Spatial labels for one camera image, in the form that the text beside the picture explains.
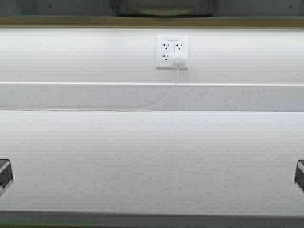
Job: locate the dark grey cooking pot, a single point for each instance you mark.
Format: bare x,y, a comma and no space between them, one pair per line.
164,8

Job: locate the white wall outlet plate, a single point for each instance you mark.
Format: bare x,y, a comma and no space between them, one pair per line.
172,51

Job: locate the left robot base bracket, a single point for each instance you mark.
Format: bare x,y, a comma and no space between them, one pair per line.
6,174

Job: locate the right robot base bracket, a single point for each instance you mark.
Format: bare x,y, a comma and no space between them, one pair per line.
299,174

